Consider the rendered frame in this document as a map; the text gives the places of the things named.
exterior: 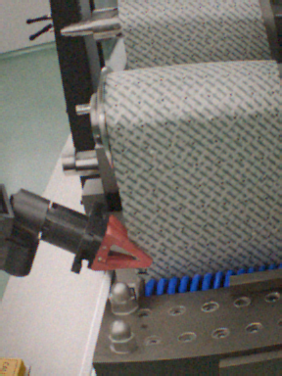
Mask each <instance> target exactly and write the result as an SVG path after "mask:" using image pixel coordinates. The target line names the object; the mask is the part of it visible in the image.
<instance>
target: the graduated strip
mask: <svg viewBox="0 0 282 376"><path fill-rule="evenodd" d="M115 282H116V273H115V271H114V270H105V275H104V278H103V281H102V285H101V288H100V289H101V291H100V295H99V298H98V301H97V306H96V309H95V312H94V314H95V315H94V318H93V321H92V326H91V329H90V332H89V334H90V335H89V338H88V341H87V342H88V343H87V346H86V352H85V354H84V360H83V361H82V366H81V369H80V370H81V371H80V374H79V376H93V375H94V369H93V366H92V363H91V361H92V358H93V353H94V351H95V344H96V341H97V336H98V333H99V327H100V324H101V321H102V314H103V311H104V308H105V301H106V299H110V298H111V287H112V286H113V285H114V284H115Z"/></svg>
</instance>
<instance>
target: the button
mask: <svg viewBox="0 0 282 376"><path fill-rule="evenodd" d="M25 370H26V368H25V366H24V362H23V360H22V359H21V358H18V359H16V358H8V357H7V358H4V357H0V376H24V374H25Z"/></svg>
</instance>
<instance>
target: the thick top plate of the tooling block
mask: <svg viewBox="0 0 282 376"><path fill-rule="evenodd" d="M229 291H230V288H229V287H227V288H218V289H208V290H203V291H198V292H188V293H177V294H166V295H155V296H145V297H138V298H137V301H136V303H137V304H138V309H137V311H135V312H134V313H133V314H129V315H126V316H118V315H115V314H114V313H112V303H111V299H106V301H105V308H104V311H103V314H102V321H101V324H100V327H99V333H98V336H97V341H96V344H95V351H94V353H93V358H92V361H91V363H92V366H93V369H94V372H95V374H96V376H220V373H219V362H220V360H221V359H222V358H226V357H233V356H239V355H245V354H252V353H263V352H267V351H273V350H279V349H282V287H277V288H275V289H267V290H261V291H257V292H248V293H245V294H238V295H229ZM116 320H120V321H124V322H126V323H127V324H128V325H129V327H130V328H131V332H132V334H134V335H135V339H136V341H137V342H138V349H137V350H135V351H134V352H131V353H129V354H117V353H113V352H112V351H111V349H110V345H111V343H110V341H109V336H110V327H111V324H112V323H113V322H114V321H116Z"/></svg>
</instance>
